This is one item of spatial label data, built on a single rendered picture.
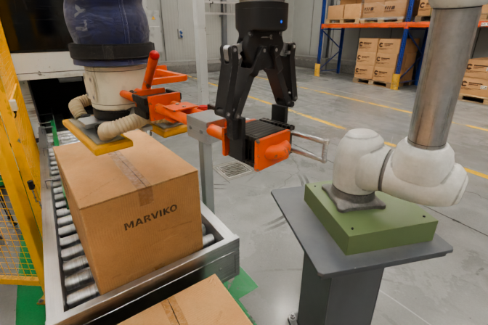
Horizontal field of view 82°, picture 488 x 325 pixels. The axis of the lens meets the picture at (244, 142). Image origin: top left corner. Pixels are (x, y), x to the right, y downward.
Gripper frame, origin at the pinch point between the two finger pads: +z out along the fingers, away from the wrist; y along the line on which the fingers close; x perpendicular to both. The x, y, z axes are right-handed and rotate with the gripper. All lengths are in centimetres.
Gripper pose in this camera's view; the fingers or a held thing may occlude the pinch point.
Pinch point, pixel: (259, 136)
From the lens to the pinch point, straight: 47.2
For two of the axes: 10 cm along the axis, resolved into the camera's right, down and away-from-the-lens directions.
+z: 0.0, 9.3, 3.7
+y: -7.4, 2.5, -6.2
